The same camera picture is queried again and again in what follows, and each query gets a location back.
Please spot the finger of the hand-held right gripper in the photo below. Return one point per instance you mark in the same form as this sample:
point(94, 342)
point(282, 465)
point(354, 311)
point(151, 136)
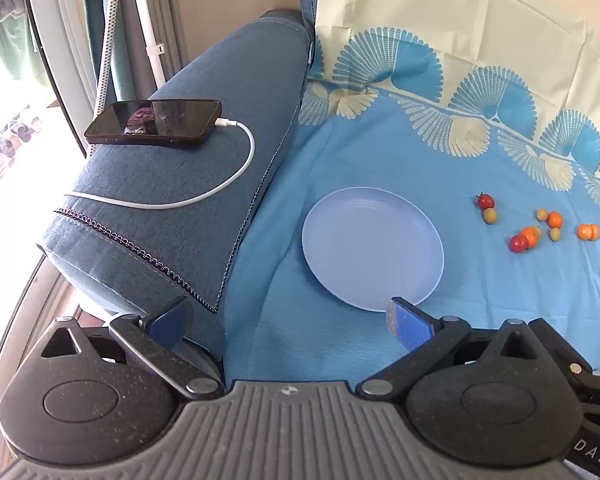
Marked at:
point(562, 352)

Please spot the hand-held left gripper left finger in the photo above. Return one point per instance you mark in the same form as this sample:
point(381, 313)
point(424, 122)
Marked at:
point(172, 317)

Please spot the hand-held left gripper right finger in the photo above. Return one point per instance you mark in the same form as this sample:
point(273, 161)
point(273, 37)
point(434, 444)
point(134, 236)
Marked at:
point(410, 320)

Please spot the light blue plate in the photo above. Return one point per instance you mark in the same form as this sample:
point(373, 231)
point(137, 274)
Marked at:
point(370, 245)

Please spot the small orange kumquat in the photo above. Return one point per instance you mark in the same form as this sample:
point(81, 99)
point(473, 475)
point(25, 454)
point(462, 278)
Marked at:
point(555, 219)
point(585, 231)
point(531, 235)

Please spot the pale orange kumquat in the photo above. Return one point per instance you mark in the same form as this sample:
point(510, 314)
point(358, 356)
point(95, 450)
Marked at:
point(596, 231)

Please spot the small yellow-green fruit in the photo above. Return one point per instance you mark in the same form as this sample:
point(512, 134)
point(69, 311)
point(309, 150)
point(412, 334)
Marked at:
point(490, 216)
point(555, 234)
point(542, 214)

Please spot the red cherry tomato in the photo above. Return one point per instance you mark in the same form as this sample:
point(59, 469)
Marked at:
point(485, 201)
point(518, 243)

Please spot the blue and cream printed sheet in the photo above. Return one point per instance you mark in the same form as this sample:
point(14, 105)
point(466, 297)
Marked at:
point(380, 150)

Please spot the black smartphone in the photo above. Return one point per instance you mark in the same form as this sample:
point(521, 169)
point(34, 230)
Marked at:
point(155, 121)

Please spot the grey slipper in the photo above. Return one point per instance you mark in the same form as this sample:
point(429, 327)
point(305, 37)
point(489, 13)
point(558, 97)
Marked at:
point(4, 143)
point(26, 128)

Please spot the teal curtain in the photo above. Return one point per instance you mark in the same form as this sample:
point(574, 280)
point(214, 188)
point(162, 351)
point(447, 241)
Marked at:
point(122, 60)

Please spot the white steamer pole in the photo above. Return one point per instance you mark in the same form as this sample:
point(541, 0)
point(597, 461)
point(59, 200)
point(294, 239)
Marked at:
point(147, 25)

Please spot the green garment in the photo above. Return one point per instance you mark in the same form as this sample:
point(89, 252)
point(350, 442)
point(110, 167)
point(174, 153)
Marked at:
point(20, 47)

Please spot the grey curtain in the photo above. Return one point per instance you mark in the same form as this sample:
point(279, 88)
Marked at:
point(167, 5)

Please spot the white door frame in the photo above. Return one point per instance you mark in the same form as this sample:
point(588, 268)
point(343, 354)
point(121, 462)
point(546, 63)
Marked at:
point(60, 25)

